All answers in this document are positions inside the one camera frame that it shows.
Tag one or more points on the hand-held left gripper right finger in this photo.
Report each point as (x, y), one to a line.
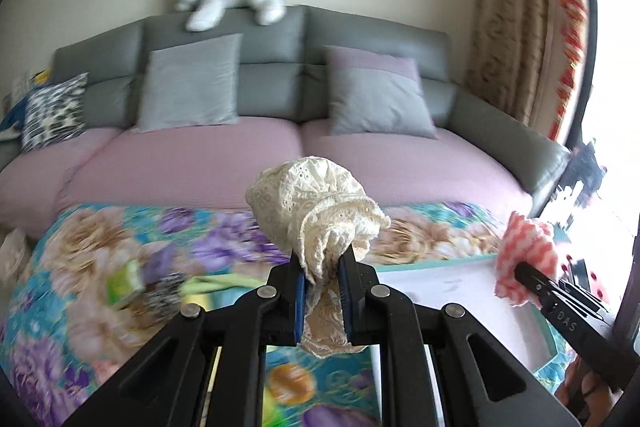
(345, 307)

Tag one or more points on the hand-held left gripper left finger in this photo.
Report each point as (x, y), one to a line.
(299, 307)

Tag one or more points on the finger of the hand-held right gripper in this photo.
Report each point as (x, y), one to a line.
(537, 281)

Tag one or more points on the pink white wavy striped cloth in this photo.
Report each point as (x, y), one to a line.
(525, 242)

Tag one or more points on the white box with teal rim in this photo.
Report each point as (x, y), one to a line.
(450, 292)

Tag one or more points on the cream lace cloth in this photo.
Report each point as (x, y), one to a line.
(310, 192)

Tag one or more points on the leopard print scrunchie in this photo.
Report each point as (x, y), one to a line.
(162, 294)

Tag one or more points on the person's right hand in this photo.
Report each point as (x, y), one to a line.
(585, 384)

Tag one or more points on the pink sofa cover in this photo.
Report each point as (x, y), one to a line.
(200, 162)

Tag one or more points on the grey and pink pillow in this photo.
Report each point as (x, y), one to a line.
(380, 97)

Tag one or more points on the floral blanket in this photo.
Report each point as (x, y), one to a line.
(80, 257)

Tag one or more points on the red patterned cloth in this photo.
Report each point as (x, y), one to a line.
(572, 42)

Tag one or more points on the plain grey pillow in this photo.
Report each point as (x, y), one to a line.
(192, 82)

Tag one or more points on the grey sofa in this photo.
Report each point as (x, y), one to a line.
(280, 52)

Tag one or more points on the beige patterned curtain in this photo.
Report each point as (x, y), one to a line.
(515, 7)

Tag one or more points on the white crumpled bag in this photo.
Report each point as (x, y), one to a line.
(12, 257)

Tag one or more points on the black white patterned pillow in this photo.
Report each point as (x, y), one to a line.
(52, 114)

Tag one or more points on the blue cushion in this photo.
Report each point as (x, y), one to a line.
(11, 119)

